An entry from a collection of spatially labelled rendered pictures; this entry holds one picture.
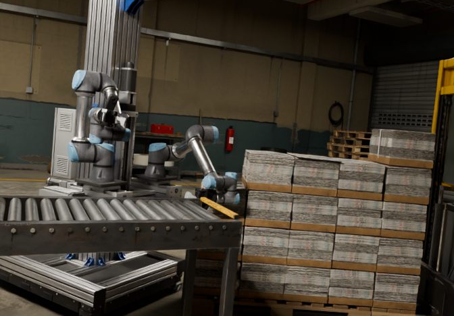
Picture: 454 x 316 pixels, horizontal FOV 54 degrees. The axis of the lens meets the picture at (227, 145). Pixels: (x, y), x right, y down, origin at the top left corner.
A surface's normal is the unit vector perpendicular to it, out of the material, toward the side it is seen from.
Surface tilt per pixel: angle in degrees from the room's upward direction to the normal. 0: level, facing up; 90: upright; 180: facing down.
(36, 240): 90
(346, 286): 90
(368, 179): 90
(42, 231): 90
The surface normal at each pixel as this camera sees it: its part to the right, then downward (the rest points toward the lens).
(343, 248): 0.04, 0.05
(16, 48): 0.41, 0.08
